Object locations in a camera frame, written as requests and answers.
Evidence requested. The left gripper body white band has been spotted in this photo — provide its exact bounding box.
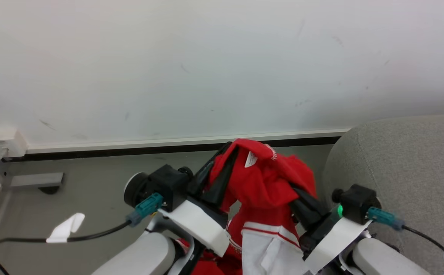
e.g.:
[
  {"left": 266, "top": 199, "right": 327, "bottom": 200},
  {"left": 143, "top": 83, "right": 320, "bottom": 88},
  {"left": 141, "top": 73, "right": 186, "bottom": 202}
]
[{"left": 158, "top": 183, "right": 231, "bottom": 257}]

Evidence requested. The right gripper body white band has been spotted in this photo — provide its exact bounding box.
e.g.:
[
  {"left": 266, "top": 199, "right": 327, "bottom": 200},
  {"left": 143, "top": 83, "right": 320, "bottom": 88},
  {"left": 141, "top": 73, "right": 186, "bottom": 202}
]
[{"left": 298, "top": 205, "right": 372, "bottom": 275}]

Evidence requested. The white and black baseboard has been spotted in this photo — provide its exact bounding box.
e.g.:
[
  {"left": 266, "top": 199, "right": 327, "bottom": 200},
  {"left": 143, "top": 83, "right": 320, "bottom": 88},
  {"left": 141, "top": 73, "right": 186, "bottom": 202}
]
[{"left": 1, "top": 128, "right": 352, "bottom": 162}]

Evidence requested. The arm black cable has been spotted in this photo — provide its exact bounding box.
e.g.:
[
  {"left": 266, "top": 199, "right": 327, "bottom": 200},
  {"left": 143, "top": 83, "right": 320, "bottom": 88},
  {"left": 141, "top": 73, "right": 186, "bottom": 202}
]
[
  {"left": 0, "top": 192, "right": 165, "bottom": 275},
  {"left": 367, "top": 207, "right": 444, "bottom": 275}
]

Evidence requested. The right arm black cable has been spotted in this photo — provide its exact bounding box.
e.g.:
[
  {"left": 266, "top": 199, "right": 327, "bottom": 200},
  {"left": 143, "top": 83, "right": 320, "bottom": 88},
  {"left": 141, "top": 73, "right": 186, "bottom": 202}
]
[{"left": 367, "top": 207, "right": 444, "bottom": 275}]

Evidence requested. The red and white garment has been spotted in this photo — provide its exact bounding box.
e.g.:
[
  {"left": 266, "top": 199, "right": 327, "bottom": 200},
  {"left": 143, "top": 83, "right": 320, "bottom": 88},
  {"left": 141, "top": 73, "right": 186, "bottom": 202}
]
[{"left": 176, "top": 139, "right": 318, "bottom": 275}]

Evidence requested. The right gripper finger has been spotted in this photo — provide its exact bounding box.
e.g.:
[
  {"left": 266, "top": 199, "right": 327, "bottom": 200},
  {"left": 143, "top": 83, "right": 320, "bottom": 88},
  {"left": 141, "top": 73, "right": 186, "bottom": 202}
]
[
  {"left": 290, "top": 186, "right": 321, "bottom": 221},
  {"left": 300, "top": 199, "right": 331, "bottom": 232}
]

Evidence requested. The left cable white tape tag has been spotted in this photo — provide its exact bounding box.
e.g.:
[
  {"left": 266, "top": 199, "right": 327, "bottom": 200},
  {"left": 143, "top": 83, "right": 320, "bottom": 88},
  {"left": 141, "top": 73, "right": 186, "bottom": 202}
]
[{"left": 46, "top": 213, "right": 86, "bottom": 244}]

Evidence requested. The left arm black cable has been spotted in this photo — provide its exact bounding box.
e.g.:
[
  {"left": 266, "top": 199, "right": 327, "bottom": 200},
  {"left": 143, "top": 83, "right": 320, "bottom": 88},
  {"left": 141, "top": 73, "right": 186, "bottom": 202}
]
[{"left": 0, "top": 192, "right": 165, "bottom": 275}]

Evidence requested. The grey fabric sofa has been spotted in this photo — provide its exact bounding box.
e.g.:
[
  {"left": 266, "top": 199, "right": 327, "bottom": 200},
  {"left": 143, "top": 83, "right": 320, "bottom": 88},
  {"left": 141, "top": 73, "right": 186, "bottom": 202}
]
[{"left": 320, "top": 114, "right": 444, "bottom": 275}]

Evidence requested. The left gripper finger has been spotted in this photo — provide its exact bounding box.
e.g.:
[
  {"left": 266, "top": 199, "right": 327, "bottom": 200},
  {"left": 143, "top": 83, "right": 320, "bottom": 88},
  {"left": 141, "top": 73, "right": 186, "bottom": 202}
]
[
  {"left": 203, "top": 147, "right": 241, "bottom": 211},
  {"left": 188, "top": 142, "right": 233, "bottom": 191}
]

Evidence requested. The grey metal frame bracket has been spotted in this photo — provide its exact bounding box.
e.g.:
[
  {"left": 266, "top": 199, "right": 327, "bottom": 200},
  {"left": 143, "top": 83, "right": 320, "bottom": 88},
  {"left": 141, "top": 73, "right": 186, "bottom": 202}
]
[{"left": 0, "top": 132, "right": 65, "bottom": 190}]

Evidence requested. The white wall socket box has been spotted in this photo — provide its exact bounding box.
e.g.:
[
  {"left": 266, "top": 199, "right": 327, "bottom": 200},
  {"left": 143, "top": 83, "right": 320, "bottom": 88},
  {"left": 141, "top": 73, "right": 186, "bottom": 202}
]
[{"left": 0, "top": 127, "right": 28, "bottom": 159}]

